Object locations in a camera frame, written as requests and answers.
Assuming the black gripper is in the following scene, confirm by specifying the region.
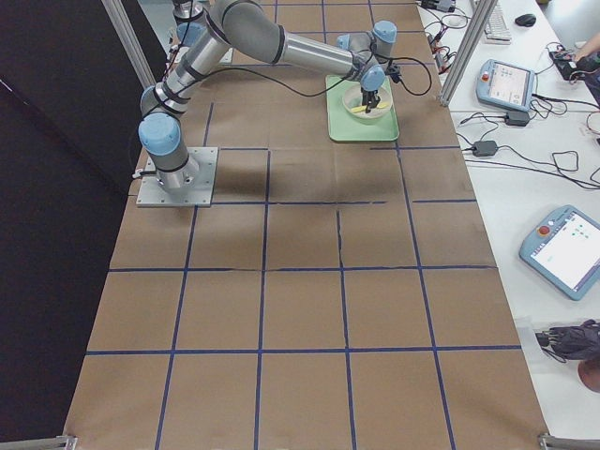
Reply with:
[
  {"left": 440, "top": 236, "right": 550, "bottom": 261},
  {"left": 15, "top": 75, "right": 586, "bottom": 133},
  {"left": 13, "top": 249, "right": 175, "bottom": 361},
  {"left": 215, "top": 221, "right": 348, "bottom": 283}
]
[{"left": 360, "top": 63, "right": 400, "bottom": 113}]

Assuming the yellow plastic fork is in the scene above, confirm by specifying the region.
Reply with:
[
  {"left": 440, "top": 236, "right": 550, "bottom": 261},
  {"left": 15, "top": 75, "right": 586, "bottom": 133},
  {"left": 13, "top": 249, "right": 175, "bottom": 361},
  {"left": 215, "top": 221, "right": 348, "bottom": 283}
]
[{"left": 350, "top": 102, "right": 390, "bottom": 113}]

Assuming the white round plate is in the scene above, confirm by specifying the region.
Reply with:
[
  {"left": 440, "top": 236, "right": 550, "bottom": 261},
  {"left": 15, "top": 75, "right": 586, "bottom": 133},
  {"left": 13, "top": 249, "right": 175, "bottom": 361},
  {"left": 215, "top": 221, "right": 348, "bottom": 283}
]
[{"left": 342, "top": 84, "right": 393, "bottom": 125}]

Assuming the light green tray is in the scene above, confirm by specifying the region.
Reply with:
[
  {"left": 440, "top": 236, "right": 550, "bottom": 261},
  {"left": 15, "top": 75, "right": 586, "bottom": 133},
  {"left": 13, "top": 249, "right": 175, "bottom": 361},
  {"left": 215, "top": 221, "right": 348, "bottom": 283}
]
[{"left": 325, "top": 75, "right": 399, "bottom": 142}]

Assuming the black power adapter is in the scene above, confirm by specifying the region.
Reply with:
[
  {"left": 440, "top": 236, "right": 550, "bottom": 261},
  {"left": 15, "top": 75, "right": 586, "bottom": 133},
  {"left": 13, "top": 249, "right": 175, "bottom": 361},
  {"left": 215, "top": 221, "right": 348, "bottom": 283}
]
[
  {"left": 504, "top": 111, "right": 531, "bottom": 128},
  {"left": 472, "top": 140, "right": 499, "bottom": 158}
]

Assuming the upper teach pendant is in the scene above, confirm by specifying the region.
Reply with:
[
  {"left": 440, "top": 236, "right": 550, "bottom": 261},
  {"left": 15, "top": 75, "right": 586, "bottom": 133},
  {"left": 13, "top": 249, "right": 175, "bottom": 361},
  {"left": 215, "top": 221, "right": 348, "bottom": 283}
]
[{"left": 475, "top": 59, "right": 535, "bottom": 113}]

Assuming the teach pendant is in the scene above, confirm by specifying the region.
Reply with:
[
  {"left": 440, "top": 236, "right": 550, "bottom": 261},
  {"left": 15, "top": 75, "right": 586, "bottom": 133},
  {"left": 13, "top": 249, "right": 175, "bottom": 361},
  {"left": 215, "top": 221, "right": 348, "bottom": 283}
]
[
  {"left": 519, "top": 204, "right": 600, "bottom": 301},
  {"left": 475, "top": 59, "right": 535, "bottom": 113}
]

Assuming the white keyboard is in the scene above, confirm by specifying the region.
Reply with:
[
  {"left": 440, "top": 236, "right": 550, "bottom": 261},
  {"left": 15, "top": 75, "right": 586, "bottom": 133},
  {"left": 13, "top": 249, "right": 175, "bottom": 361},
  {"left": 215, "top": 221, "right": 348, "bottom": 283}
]
[{"left": 484, "top": 4, "right": 512, "bottom": 45}]

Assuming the black computer mouse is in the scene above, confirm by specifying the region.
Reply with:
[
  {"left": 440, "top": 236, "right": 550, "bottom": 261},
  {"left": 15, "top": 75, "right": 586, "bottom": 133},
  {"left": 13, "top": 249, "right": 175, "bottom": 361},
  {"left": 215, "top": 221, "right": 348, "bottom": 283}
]
[{"left": 514, "top": 13, "right": 537, "bottom": 27}]

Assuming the lower teach pendant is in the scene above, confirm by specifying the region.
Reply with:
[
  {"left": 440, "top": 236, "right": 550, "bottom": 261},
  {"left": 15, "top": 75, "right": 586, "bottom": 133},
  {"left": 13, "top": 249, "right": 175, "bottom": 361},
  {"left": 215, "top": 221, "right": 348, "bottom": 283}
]
[{"left": 519, "top": 204, "right": 600, "bottom": 301}]

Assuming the folded dark umbrella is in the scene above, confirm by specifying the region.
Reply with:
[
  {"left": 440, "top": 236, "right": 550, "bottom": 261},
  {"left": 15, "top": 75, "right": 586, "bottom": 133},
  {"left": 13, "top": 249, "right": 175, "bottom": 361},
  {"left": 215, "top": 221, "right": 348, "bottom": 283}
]
[{"left": 535, "top": 320, "right": 599, "bottom": 363}]

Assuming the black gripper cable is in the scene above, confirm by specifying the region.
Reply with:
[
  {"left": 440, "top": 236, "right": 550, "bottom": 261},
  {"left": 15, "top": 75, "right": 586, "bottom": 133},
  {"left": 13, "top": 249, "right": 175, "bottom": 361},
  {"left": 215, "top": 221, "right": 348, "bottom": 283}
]
[{"left": 374, "top": 52, "right": 433, "bottom": 97}]

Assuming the aluminium frame post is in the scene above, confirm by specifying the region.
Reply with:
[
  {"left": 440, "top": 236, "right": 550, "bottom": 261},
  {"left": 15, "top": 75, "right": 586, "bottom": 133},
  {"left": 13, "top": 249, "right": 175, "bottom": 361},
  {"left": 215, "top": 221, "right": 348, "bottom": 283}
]
[{"left": 439, "top": 0, "right": 497, "bottom": 107}]

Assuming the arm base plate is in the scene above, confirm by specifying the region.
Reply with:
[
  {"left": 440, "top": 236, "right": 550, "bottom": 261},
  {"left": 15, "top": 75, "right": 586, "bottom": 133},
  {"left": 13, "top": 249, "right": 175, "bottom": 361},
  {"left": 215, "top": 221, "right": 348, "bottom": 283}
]
[
  {"left": 219, "top": 48, "right": 233, "bottom": 66},
  {"left": 136, "top": 146, "right": 218, "bottom": 207}
]

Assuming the left side aluminium post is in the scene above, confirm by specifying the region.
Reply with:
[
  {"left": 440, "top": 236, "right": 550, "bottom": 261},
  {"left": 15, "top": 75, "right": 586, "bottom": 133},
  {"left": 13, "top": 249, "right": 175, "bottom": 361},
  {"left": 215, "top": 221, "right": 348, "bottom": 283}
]
[{"left": 101, "top": 0, "right": 155, "bottom": 88}]

